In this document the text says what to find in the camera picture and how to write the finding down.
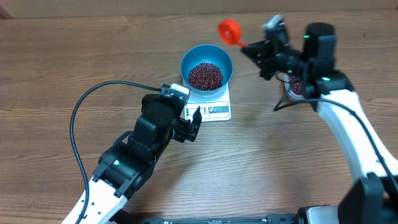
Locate red scoop blue handle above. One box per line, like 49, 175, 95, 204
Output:
218, 19, 248, 47

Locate red beans in bowl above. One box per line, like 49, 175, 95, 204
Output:
187, 62, 223, 91

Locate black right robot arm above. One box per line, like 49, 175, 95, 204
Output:
241, 21, 397, 223

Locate teal blue bowl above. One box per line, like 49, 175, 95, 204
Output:
180, 44, 233, 95

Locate white digital kitchen scale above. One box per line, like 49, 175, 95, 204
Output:
183, 82, 232, 122

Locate clear plastic container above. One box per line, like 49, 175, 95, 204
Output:
284, 74, 305, 101

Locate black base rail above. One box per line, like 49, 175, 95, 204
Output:
108, 205, 339, 224

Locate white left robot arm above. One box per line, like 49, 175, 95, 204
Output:
64, 94, 201, 223

